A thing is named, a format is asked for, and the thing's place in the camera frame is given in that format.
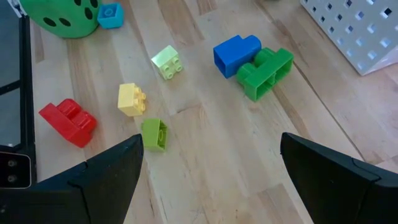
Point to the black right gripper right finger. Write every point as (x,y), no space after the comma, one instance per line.
(335,193)

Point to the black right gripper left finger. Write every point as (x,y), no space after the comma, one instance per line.
(93,193)

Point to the red two-stud toy block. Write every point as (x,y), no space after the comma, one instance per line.
(68,124)

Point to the small lime green toy brick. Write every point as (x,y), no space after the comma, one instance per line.
(152,135)

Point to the small pale yellow toy brick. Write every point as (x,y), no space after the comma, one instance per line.
(129,99)

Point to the small pale green toy brick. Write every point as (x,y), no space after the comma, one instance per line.
(164,59)

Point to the green foam die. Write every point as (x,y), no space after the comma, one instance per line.
(65,28)

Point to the large blue toy block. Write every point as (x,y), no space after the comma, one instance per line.
(233,53)

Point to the small blue toy brick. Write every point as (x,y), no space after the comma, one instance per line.
(110,17)

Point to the short green toy block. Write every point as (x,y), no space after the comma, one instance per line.
(264,74)

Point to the white perforated basket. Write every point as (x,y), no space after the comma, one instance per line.
(373,40)

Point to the black table-level camera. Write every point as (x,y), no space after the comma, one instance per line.
(14,169)

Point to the silver aluminium frame post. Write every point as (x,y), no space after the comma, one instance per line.
(14,6)

